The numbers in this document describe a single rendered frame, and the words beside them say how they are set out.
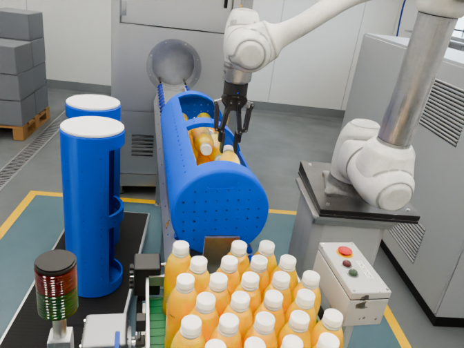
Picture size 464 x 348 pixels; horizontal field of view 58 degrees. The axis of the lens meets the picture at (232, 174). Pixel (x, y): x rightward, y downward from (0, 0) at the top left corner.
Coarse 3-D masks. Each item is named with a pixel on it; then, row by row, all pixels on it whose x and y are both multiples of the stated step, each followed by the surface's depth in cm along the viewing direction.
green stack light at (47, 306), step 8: (40, 296) 66; (64, 296) 66; (72, 296) 68; (40, 304) 67; (48, 304) 66; (56, 304) 66; (64, 304) 67; (72, 304) 69; (40, 312) 68; (48, 312) 67; (56, 312) 67; (64, 312) 68; (72, 312) 69; (56, 320) 68
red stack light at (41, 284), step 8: (72, 272) 66; (40, 280) 65; (48, 280) 64; (56, 280) 65; (64, 280) 65; (72, 280) 67; (40, 288) 65; (48, 288) 65; (56, 288) 65; (64, 288) 66; (72, 288) 67; (48, 296) 66; (56, 296) 66
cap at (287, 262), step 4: (284, 256) 102; (288, 256) 102; (292, 256) 102; (280, 260) 101; (284, 260) 100; (288, 260) 100; (292, 260) 101; (280, 264) 101; (284, 264) 100; (288, 264) 99; (292, 264) 100; (284, 268) 100; (288, 268) 100; (292, 268) 100
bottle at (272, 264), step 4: (256, 252) 108; (260, 252) 106; (264, 256) 106; (268, 256) 105; (272, 256) 106; (268, 260) 105; (272, 260) 106; (268, 264) 105; (272, 264) 106; (276, 264) 108; (268, 268) 105; (272, 268) 106; (268, 272) 105
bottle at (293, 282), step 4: (276, 268) 103; (280, 268) 101; (272, 272) 104; (288, 272) 101; (292, 272) 101; (272, 276) 103; (292, 276) 101; (296, 276) 102; (292, 280) 101; (296, 280) 102; (292, 284) 101; (296, 284) 102; (292, 288) 101
